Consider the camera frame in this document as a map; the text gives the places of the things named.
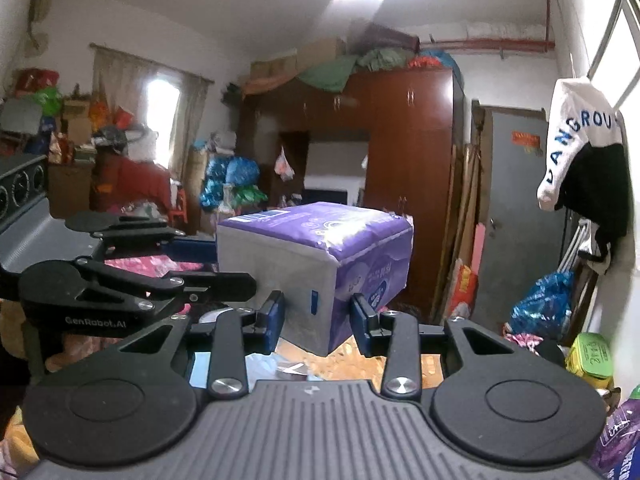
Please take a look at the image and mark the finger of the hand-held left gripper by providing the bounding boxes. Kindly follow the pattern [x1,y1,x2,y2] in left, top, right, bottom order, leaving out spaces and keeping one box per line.
[66,211,219,264]
[75,256,258,307]

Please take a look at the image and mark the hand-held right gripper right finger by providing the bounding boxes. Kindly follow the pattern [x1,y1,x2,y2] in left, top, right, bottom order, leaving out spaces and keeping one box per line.
[350,292,508,402]

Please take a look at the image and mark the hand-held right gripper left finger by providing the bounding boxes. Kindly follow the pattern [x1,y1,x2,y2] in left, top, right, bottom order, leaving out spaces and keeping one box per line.
[120,290,287,400]

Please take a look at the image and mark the purple tissue paper pack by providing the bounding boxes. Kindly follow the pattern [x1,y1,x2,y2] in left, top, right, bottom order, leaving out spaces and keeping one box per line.
[216,201,415,357]

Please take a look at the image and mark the blue patterned bags pile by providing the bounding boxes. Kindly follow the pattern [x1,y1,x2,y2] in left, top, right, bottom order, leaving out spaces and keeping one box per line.
[199,154,270,212]

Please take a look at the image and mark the red cloth pile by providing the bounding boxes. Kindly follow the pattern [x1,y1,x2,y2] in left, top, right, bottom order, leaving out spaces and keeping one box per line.
[91,151,174,212]

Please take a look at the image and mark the red and white bag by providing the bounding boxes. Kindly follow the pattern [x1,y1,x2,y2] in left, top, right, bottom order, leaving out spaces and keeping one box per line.
[448,263,477,320]

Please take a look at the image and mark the black appliance with dials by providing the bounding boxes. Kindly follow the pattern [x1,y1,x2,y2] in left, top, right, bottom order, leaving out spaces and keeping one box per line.
[0,153,103,273]

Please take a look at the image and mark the hanging white plastic bag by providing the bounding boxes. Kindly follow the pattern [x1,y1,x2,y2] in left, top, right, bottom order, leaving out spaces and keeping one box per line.
[273,146,297,182]

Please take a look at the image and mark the leaning wooden boards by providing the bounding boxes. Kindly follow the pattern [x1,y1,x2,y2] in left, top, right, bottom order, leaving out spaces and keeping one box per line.
[449,141,485,312]

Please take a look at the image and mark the patterned window curtain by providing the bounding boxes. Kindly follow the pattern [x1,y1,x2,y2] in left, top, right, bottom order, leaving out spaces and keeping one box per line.
[91,44,212,213]

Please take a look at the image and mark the brown wooden wardrobe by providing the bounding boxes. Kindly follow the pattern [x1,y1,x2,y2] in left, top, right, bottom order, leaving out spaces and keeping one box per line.
[239,67,467,322]

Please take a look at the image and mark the blue plastic bag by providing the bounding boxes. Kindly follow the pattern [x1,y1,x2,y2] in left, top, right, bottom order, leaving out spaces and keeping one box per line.
[509,270,577,342]

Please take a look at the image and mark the grey door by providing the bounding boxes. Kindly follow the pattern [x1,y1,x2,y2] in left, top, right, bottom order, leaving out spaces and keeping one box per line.
[481,106,570,332]

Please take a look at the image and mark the green plastic bag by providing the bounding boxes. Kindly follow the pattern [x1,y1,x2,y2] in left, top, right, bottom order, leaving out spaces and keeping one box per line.
[33,86,64,117]

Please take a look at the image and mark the cardboard box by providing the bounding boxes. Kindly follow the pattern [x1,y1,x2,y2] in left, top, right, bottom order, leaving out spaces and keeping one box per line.
[249,36,347,82]

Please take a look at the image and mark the green cloth bundle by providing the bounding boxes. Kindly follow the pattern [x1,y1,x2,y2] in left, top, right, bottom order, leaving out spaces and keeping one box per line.
[297,54,362,94]

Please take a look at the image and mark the green tin box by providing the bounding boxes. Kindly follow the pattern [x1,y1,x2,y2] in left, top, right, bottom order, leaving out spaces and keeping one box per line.
[566,332,615,382]

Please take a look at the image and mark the red door notice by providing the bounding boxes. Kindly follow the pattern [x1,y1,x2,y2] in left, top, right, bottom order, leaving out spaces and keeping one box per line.
[512,130,544,159]

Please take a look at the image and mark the white and black hanging garment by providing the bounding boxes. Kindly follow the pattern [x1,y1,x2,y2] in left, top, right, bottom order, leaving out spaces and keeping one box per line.
[536,75,632,276]

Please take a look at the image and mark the blue and red cloth bundle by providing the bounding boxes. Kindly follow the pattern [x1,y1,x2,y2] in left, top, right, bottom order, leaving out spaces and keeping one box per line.
[408,49,460,72]

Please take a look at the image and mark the purple printed packet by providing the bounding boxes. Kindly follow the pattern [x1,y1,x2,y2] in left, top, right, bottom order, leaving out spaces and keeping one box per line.
[589,384,640,480]

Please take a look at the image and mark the dark suitcase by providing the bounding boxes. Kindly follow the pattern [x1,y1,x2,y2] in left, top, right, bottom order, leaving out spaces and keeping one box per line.
[349,21,422,57]

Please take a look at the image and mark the red ceiling pipe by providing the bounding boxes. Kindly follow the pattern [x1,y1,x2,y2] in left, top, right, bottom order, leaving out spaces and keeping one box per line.
[419,0,557,56]

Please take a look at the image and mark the beige wall fixture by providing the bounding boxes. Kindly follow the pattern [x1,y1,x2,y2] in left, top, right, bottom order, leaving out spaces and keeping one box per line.
[26,0,65,57]

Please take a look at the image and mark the window frame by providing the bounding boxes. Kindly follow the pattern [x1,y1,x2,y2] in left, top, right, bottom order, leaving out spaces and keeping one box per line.
[584,0,640,108]

